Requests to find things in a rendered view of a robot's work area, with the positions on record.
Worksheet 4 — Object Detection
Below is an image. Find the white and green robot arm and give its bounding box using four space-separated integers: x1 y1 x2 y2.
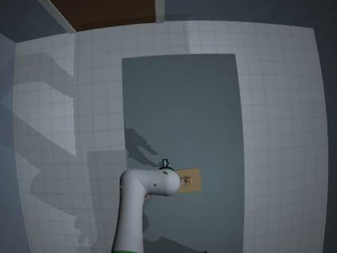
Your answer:
111 166 180 253

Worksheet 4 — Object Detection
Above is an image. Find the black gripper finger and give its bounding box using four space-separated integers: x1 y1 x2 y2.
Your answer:
162 159 169 166

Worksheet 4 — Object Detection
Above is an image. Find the tan square mat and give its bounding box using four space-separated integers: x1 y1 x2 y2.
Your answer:
176 168 201 193

